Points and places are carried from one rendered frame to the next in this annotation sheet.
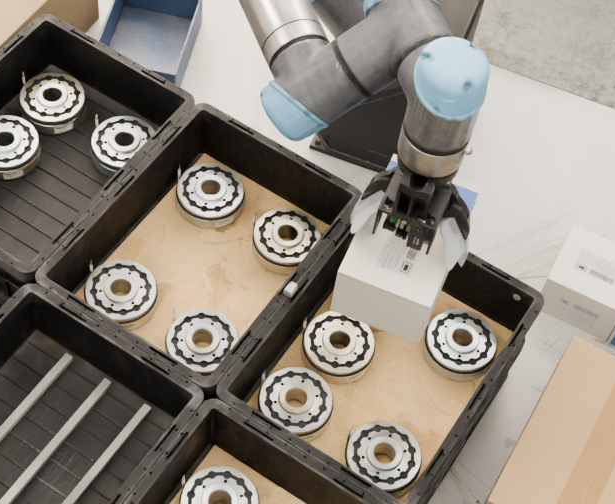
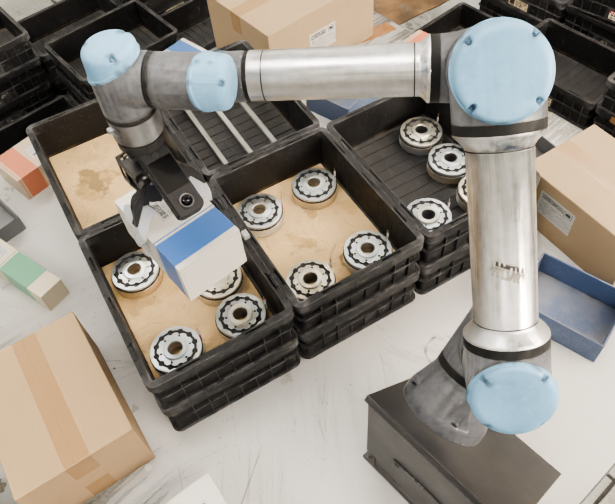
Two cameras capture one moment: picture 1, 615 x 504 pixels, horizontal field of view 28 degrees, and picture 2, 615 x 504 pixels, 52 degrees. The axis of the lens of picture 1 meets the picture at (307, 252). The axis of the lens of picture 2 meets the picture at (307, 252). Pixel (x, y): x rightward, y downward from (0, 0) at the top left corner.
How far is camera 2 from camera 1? 1.67 m
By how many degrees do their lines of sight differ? 63
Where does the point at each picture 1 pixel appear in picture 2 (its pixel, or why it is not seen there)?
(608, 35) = not seen: outside the picture
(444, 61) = (110, 37)
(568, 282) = (195, 487)
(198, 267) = (318, 235)
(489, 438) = (145, 397)
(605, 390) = (81, 424)
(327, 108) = not seen: hidden behind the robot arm
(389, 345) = (206, 316)
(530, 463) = (73, 346)
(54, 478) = (227, 142)
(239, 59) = not seen: hidden behind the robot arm
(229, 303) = (285, 242)
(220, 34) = (575, 371)
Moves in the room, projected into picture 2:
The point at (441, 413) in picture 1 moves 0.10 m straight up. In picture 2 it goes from (145, 325) to (131, 299)
